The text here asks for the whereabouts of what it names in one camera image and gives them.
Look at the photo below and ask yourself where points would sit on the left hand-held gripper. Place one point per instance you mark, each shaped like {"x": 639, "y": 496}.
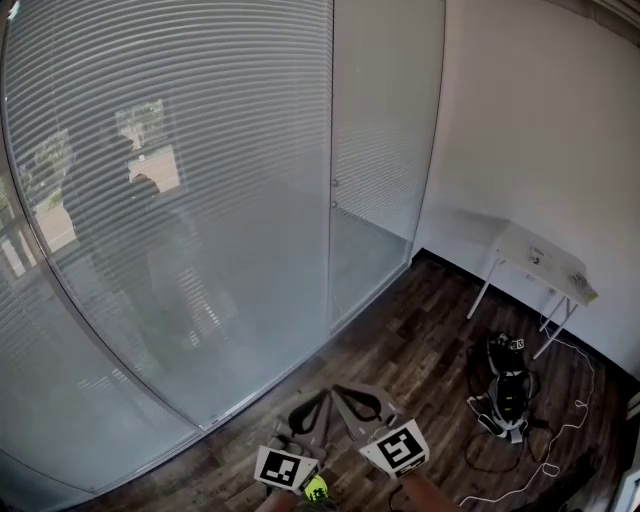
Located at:
{"x": 282, "y": 470}

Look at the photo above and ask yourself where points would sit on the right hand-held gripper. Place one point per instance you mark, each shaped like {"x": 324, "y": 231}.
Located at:
{"x": 397, "y": 450}

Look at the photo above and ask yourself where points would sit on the white window blinds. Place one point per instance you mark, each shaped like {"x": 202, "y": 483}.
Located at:
{"x": 225, "y": 125}

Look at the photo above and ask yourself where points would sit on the person's left forearm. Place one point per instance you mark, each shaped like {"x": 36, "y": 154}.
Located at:
{"x": 277, "y": 504}

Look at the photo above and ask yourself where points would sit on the person's right forearm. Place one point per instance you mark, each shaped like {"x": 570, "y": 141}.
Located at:
{"x": 427, "y": 495}

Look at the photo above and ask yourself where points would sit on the person's left green shoe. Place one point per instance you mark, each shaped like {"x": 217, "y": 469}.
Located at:
{"x": 317, "y": 490}

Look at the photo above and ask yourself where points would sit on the white and black backpack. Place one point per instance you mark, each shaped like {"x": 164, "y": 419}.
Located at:
{"x": 507, "y": 405}

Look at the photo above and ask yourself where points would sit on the small printed paper sheet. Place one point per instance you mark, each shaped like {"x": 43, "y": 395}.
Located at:
{"x": 541, "y": 255}

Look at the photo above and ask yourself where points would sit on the white folding table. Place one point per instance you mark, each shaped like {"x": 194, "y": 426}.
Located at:
{"x": 530, "y": 240}

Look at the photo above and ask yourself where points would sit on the yellow edged packet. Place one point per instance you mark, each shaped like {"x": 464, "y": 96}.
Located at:
{"x": 582, "y": 286}

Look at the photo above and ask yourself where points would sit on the computer monitor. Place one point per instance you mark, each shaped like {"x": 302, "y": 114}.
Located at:
{"x": 630, "y": 492}

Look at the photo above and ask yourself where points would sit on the partition frame post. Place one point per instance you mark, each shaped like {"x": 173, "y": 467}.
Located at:
{"x": 331, "y": 100}

